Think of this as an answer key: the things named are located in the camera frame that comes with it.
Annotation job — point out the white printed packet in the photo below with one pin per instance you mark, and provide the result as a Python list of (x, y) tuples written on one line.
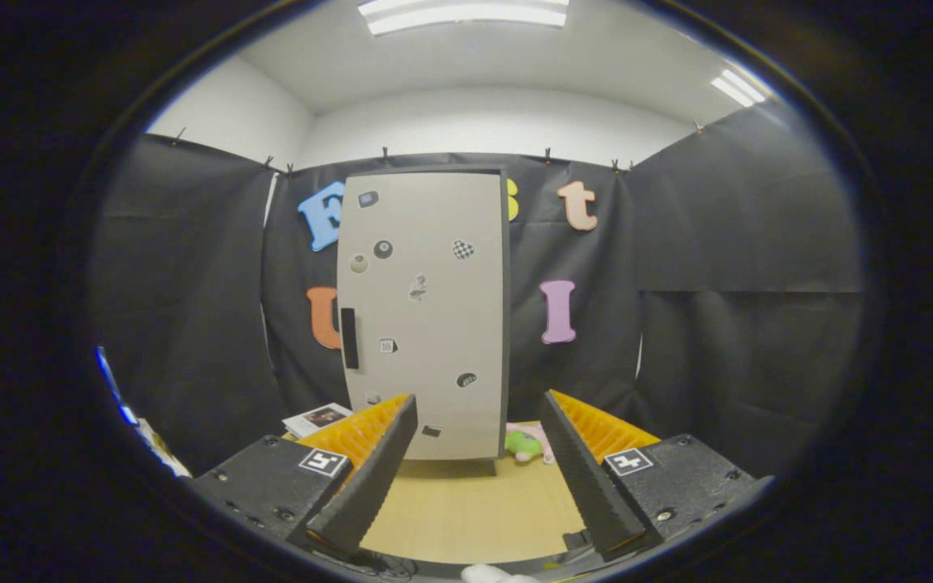
[(163, 449)]

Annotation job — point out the blue white packet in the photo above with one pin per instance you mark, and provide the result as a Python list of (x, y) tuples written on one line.
[(128, 414)]

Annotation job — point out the pink green plush toy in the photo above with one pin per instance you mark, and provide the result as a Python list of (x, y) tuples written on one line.
[(525, 444)]

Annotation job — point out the grey shoe cabinet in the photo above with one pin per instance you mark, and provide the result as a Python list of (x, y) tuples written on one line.
[(507, 340)]

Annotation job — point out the long ceiling light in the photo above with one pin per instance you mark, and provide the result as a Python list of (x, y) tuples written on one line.
[(466, 14)]

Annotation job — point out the black backdrop cloth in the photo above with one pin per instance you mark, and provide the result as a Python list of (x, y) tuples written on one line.
[(717, 243)]

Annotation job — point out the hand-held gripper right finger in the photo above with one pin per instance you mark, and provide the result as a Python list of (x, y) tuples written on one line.
[(584, 478)]

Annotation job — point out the white soft object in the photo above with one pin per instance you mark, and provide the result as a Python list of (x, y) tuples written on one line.
[(487, 575)]

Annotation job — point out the small black block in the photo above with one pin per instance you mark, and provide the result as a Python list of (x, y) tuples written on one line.
[(577, 541)]

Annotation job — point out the white book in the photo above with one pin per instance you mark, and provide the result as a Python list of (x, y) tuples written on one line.
[(317, 419)]

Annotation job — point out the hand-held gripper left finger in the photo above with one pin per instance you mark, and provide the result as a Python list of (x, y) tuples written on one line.
[(373, 478)]

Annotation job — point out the small ceiling light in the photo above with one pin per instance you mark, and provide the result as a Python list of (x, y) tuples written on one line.
[(740, 87)]

